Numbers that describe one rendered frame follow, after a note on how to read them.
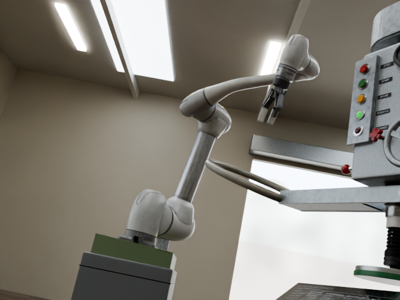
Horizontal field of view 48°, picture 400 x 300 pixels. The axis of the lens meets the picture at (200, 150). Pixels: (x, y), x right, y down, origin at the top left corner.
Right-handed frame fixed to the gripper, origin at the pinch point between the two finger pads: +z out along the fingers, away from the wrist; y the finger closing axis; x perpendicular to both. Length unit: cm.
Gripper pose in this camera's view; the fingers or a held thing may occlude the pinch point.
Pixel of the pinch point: (265, 120)
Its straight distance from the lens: 210.8
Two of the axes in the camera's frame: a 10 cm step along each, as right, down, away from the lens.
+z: -3.8, 9.2, 0.7
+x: 9.0, 3.6, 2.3
